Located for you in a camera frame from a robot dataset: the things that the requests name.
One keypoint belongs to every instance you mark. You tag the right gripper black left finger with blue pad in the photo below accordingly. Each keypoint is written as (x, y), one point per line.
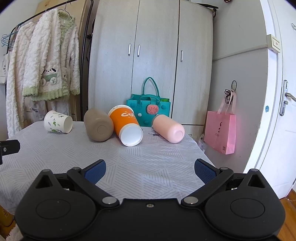
(86, 179)

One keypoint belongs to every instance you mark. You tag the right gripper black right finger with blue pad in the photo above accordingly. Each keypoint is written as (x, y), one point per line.
(213, 179)

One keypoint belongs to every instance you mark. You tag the orange paper cup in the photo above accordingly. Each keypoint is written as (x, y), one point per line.
(126, 125)

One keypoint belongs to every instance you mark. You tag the brown tumbler cup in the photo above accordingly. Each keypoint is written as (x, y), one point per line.
(98, 124)

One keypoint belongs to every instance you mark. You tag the white green-print paper cup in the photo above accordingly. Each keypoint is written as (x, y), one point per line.
(57, 122)

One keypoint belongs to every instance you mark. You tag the pink tumbler cup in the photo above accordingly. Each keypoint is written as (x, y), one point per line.
(169, 129)

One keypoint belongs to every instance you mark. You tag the white fluffy robe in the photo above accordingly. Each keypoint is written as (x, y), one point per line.
(14, 84)

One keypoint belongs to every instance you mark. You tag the pink paper shopping bag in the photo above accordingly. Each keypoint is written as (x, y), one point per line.
(220, 129)

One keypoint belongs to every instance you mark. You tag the white patterned tablecloth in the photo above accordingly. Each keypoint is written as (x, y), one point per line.
(153, 169)

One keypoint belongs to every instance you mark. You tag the white green-trim fluffy jacket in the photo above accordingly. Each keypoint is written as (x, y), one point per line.
(52, 64)

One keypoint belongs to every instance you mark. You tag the teal felt handbag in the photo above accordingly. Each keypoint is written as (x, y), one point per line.
(147, 106)

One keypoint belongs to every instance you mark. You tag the grey three-door wardrobe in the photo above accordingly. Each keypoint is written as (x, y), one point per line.
(157, 47)

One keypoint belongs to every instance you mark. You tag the white door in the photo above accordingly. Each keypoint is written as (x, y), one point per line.
(273, 153)

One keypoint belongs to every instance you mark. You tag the blue wire hangers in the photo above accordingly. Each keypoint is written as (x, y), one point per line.
(7, 40)

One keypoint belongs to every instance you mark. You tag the silver door handle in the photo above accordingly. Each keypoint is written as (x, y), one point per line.
(285, 95)

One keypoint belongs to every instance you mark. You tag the beige wall switch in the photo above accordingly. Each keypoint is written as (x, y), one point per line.
(273, 44)

